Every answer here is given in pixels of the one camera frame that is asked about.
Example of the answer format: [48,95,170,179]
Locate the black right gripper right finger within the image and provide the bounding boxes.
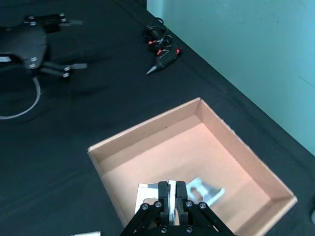
[175,180,236,236]

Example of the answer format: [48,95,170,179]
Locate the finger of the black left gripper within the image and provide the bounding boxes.
[24,13,84,33]
[23,57,89,81]

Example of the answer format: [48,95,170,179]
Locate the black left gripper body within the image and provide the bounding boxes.
[0,26,49,72]

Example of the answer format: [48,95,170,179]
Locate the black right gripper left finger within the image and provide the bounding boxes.
[120,181,171,236]

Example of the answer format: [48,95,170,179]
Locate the small white three-armed plastic piece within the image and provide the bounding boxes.
[134,177,226,226]

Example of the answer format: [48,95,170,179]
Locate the roll of white tape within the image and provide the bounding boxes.
[0,76,41,120]

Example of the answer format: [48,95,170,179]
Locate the shallow brown cardboard tray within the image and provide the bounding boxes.
[87,97,298,236]

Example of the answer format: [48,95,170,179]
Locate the black table cloth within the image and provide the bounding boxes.
[0,0,315,236]

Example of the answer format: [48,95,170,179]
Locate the black corded tool orange parts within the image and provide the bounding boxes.
[142,17,183,76]

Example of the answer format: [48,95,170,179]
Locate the plain pale wall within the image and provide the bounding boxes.
[146,0,315,157]

